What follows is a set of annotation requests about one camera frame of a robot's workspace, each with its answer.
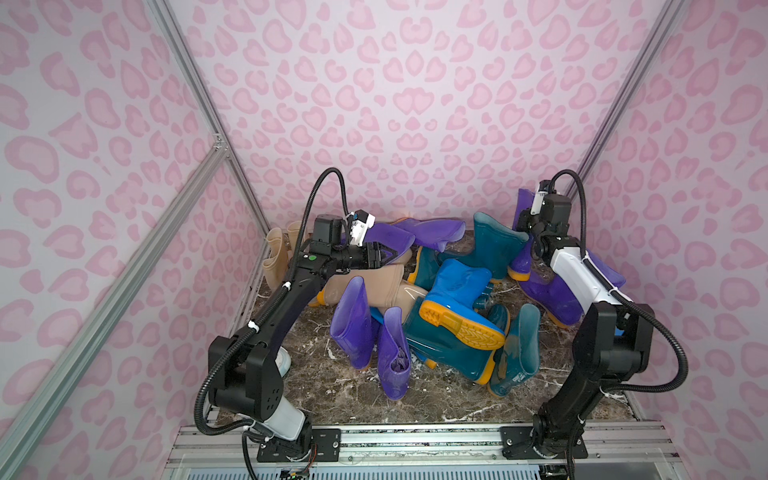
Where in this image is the beige rain boot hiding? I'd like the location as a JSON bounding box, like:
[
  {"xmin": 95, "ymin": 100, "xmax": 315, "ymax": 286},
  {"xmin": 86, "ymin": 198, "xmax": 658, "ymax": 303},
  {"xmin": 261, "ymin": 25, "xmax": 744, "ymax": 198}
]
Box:
[
  {"xmin": 262, "ymin": 227, "xmax": 288, "ymax": 291},
  {"xmin": 310, "ymin": 264, "xmax": 428, "ymax": 317},
  {"xmin": 286, "ymin": 220, "xmax": 306, "ymax": 260}
]

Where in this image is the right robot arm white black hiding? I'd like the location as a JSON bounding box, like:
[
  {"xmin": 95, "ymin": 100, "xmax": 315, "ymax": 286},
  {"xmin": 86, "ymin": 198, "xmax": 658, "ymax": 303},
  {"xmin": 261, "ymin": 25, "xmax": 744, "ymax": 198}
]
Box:
[{"xmin": 517, "ymin": 207, "xmax": 654, "ymax": 458}]

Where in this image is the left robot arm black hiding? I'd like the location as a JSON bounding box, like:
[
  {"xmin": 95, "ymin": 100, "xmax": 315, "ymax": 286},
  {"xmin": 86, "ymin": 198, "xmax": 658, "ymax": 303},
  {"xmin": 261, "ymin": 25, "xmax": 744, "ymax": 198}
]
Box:
[{"xmin": 194, "ymin": 239, "xmax": 398, "ymax": 441}]

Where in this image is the teal rain boot upright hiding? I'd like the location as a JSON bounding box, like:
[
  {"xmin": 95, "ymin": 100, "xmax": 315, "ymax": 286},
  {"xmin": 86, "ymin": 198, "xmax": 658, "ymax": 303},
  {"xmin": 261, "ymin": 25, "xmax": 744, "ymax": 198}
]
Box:
[{"xmin": 439, "ymin": 212, "xmax": 529, "ymax": 283}]

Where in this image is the purple rain boot front left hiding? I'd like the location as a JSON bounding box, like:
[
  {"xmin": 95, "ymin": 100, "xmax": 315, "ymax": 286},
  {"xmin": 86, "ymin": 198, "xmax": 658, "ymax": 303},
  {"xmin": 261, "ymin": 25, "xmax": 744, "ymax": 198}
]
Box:
[{"xmin": 330, "ymin": 276, "xmax": 379, "ymax": 370}]

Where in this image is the blue rain boot yellow sole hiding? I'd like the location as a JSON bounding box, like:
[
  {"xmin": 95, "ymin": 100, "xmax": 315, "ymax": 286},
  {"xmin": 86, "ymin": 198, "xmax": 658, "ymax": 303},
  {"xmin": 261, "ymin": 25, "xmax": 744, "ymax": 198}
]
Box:
[{"xmin": 419, "ymin": 259, "xmax": 505, "ymax": 351}]

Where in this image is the purple rain boot front right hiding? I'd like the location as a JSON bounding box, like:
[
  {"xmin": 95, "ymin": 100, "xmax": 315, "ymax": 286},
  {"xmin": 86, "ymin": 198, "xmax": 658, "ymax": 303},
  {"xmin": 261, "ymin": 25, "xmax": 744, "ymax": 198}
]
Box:
[{"xmin": 377, "ymin": 307, "xmax": 411, "ymax": 401}]

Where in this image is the teal rain boot front right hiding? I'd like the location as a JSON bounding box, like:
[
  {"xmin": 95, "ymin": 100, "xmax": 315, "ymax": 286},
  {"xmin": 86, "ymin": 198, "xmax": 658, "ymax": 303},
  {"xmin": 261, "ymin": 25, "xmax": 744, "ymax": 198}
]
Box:
[{"xmin": 488, "ymin": 303, "xmax": 541, "ymax": 397}]

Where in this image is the large purple boot lying front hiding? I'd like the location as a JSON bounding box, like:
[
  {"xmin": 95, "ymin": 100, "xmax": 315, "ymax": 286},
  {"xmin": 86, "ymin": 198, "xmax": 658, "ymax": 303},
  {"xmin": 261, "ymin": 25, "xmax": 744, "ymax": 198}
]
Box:
[{"xmin": 365, "ymin": 223, "xmax": 415, "ymax": 265}]

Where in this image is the large purple boot lying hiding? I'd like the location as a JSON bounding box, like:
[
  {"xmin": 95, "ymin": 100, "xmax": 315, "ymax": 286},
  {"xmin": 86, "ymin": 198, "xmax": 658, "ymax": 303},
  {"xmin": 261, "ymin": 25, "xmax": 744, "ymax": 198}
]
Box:
[
  {"xmin": 365, "ymin": 223, "xmax": 415, "ymax": 265},
  {"xmin": 393, "ymin": 217, "xmax": 466, "ymax": 252}
]

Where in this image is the teal boot behind blue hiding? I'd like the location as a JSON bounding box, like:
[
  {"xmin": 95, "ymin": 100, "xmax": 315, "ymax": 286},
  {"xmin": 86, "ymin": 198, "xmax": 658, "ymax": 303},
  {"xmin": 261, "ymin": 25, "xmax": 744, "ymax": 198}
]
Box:
[{"xmin": 407, "ymin": 246, "xmax": 440, "ymax": 291}]

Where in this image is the large purple boot lying back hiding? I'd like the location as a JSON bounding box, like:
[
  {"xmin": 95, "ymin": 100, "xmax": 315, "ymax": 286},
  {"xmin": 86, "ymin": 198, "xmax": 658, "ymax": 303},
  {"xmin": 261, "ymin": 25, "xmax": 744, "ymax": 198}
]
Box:
[{"xmin": 393, "ymin": 217, "xmax": 466, "ymax": 252}]

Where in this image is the small white alarm clock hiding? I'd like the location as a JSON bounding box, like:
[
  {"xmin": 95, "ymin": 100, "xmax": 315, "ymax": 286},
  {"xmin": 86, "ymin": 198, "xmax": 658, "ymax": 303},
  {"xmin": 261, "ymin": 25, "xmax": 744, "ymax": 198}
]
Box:
[{"xmin": 275, "ymin": 347, "xmax": 292, "ymax": 378}]

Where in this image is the large teal boot yellow sole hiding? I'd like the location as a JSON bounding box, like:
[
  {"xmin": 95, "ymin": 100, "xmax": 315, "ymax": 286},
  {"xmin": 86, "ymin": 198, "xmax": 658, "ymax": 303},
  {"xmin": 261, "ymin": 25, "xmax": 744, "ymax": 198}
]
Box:
[{"xmin": 403, "ymin": 295, "xmax": 511, "ymax": 385}]

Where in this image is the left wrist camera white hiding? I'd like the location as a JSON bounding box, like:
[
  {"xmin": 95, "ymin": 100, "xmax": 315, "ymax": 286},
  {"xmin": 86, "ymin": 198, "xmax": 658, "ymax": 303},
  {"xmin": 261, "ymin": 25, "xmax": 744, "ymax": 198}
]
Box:
[{"xmin": 347, "ymin": 210, "xmax": 376, "ymax": 247}]

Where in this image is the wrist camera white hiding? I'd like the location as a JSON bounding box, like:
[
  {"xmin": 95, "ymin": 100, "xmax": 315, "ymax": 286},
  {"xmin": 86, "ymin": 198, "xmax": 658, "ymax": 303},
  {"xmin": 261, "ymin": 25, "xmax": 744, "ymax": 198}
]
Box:
[
  {"xmin": 347, "ymin": 210, "xmax": 376, "ymax": 247},
  {"xmin": 531, "ymin": 180, "xmax": 551, "ymax": 216}
]

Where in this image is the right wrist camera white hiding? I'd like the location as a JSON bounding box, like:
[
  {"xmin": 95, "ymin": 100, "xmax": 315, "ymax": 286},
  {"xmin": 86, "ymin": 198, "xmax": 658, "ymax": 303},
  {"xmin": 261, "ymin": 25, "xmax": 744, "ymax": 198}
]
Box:
[{"xmin": 531, "ymin": 180, "xmax": 551, "ymax": 216}]

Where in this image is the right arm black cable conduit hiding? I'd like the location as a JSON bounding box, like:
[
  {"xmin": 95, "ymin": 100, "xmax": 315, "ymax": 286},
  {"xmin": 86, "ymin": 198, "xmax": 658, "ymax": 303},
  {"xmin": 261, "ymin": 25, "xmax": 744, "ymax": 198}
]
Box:
[{"xmin": 548, "ymin": 169, "xmax": 690, "ymax": 395}]

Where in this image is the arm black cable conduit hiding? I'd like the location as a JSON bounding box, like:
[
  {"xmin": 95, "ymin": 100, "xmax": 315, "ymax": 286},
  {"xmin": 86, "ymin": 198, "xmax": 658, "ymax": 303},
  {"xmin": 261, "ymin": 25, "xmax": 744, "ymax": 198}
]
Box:
[
  {"xmin": 548, "ymin": 169, "xmax": 690, "ymax": 395},
  {"xmin": 193, "ymin": 167, "xmax": 350, "ymax": 436}
]

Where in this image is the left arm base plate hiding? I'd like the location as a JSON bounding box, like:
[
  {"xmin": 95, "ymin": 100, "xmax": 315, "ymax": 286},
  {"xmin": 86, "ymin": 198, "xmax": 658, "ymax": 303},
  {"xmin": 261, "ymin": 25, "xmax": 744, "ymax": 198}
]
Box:
[{"xmin": 257, "ymin": 427, "xmax": 341, "ymax": 463}]

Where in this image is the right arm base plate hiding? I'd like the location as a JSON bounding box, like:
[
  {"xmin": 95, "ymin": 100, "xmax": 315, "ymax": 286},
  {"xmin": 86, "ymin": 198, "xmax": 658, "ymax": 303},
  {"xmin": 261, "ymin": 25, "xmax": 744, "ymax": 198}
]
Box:
[{"xmin": 500, "ymin": 424, "xmax": 589, "ymax": 461}]

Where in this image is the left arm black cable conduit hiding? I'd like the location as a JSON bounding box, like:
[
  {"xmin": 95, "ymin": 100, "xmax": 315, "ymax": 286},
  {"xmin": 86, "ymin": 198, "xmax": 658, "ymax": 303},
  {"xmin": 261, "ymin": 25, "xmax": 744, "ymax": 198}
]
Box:
[{"xmin": 193, "ymin": 167, "xmax": 350, "ymax": 436}]

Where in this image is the left back aluminium post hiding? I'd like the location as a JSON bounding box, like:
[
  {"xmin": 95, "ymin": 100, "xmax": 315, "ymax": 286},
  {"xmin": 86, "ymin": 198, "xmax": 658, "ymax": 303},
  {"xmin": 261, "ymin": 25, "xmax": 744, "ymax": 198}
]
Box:
[{"xmin": 146, "ymin": 0, "xmax": 270, "ymax": 235}]

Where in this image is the right aluminium frame post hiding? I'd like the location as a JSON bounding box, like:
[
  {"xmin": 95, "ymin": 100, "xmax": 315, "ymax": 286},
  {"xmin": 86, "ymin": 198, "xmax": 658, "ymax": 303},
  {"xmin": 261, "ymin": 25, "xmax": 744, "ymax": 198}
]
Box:
[{"xmin": 577, "ymin": 0, "xmax": 690, "ymax": 181}]

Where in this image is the aluminium front rail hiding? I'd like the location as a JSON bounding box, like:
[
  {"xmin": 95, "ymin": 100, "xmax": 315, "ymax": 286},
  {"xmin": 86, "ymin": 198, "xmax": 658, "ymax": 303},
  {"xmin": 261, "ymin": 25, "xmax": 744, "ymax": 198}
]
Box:
[{"xmin": 161, "ymin": 421, "xmax": 688, "ymax": 479}]

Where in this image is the left aluminium frame strut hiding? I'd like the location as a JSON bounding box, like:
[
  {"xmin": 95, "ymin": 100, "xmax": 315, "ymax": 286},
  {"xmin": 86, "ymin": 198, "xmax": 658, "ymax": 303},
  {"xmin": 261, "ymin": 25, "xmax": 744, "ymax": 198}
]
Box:
[{"xmin": 1, "ymin": 141, "xmax": 227, "ymax": 479}]

